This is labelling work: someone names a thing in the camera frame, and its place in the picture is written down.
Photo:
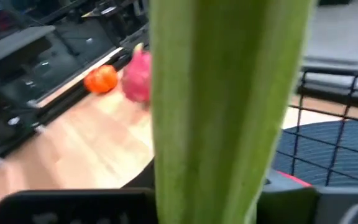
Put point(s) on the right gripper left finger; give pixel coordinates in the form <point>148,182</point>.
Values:
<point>73,207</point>

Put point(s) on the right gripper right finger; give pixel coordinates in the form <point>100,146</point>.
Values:
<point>291,205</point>

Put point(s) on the green white celery bunch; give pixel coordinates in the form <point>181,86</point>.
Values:
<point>222,109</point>

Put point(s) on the small orange pumpkin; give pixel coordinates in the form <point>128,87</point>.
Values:
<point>101,79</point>

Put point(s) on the pink dragon fruit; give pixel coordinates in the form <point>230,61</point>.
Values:
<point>138,77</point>

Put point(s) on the black aluminium rig frame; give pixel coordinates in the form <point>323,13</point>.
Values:
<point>57,105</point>

